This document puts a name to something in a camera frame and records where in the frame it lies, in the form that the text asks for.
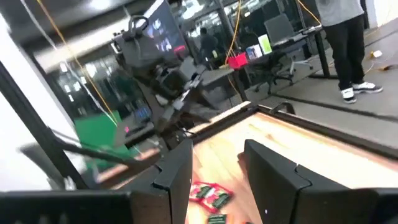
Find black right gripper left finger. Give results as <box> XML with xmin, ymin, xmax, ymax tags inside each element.
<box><xmin>0</xmin><ymin>138</ymin><xmax>194</xmax><ymax>224</ymax></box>

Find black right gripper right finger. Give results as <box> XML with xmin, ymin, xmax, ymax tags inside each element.
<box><xmin>243</xmin><ymin>139</ymin><xmax>398</xmax><ymax>224</ymax></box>

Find red tea packet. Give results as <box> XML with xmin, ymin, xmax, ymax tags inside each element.
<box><xmin>188</xmin><ymin>181</ymin><xmax>215</xmax><ymax>203</ymax></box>
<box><xmin>200</xmin><ymin>186</ymin><xmax>234</xmax><ymax>214</ymax></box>

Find person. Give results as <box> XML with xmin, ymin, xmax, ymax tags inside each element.
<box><xmin>313</xmin><ymin>0</ymin><xmax>385</xmax><ymax>105</ymax></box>
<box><xmin>73</xmin><ymin>111</ymin><xmax>137</xmax><ymax>170</ymax></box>
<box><xmin>198</xmin><ymin>27</ymin><xmax>220</xmax><ymax>69</ymax></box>

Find light grey desk top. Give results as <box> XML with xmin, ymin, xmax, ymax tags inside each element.
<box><xmin>183</xmin><ymin>67</ymin><xmax>249</xmax><ymax>103</ymax></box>

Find black office chair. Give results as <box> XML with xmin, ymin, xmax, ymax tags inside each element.
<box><xmin>253</xmin><ymin>49</ymin><xmax>315</xmax><ymax>94</ymax></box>

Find red plastic bin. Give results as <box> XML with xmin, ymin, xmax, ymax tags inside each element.
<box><xmin>226</xmin><ymin>52</ymin><xmax>249</xmax><ymax>70</ymax></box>

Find white and blue box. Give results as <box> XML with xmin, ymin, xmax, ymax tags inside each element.
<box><xmin>246</xmin><ymin>44</ymin><xmax>264</xmax><ymax>60</ymax></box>

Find black standing desk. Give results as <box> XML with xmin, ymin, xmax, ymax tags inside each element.
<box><xmin>270</xmin><ymin>24</ymin><xmax>340</xmax><ymax>80</ymax></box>

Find green and white box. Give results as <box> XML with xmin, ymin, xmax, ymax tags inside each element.
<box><xmin>257</xmin><ymin>33</ymin><xmax>273</xmax><ymax>55</ymax></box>

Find black computer monitor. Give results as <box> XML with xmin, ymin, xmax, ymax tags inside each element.
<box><xmin>141</xmin><ymin>0</ymin><xmax>190</xmax><ymax>60</ymax></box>

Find black aluminium table frame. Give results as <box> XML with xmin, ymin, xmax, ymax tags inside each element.
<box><xmin>0</xmin><ymin>60</ymin><xmax>398</xmax><ymax>190</ymax></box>

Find black frame handle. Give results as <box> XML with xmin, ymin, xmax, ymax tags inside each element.
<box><xmin>269</xmin><ymin>101</ymin><xmax>296</xmax><ymax>115</ymax></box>

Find yellow hanging cable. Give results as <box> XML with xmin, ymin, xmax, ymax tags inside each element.
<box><xmin>35</xmin><ymin>0</ymin><xmax>119</xmax><ymax>125</ymax></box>
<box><xmin>224</xmin><ymin>0</ymin><xmax>243</xmax><ymax>94</ymax></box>
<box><xmin>295</xmin><ymin>0</ymin><xmax>323</xmax><ymax>26</ymax></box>

